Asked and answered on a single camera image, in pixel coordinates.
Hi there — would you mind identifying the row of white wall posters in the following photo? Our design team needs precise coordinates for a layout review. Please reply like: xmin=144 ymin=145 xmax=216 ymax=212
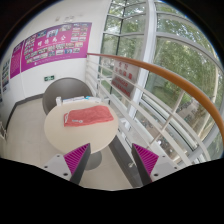
xmin=0 ymin=58 xmax=11 ymax=94

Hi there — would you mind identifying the red-lettered warning sign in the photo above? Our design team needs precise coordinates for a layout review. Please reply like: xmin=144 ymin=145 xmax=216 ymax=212
xmin=110 ymin=61 xmax=139 ymax=98

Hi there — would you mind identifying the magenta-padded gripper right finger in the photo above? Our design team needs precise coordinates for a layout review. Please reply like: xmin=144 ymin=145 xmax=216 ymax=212
xmin=131 ymin=143 xmax=181 ymax=186

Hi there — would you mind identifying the narrow magenta wall poster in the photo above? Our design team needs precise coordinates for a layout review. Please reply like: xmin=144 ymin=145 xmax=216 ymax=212
xmin=9 ymin=40 xmax=25 ymax=80

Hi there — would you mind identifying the pink towel with grey trim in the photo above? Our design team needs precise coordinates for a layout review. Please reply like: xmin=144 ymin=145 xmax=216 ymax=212
xmin=63 ymin=105 xmax=115 ymax=128

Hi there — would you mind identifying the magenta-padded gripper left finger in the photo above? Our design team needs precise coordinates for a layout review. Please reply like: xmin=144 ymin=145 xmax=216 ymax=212
xmin=42 ymin=143 xmax=92 ymax=185

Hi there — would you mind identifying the large magenta wall poster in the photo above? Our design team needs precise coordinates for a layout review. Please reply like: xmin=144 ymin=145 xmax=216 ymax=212
xmin=20 ymin=22 xmax=93 ymax=73

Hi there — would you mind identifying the flat white teal box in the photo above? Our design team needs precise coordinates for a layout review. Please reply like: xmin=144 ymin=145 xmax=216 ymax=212
xmin=85 ymin=95 xmax=102 ymax=104

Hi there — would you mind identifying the grey round-back chair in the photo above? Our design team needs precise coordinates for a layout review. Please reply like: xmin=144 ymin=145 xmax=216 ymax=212
xmin=41 ymin=77 xmax=94 ymax=116

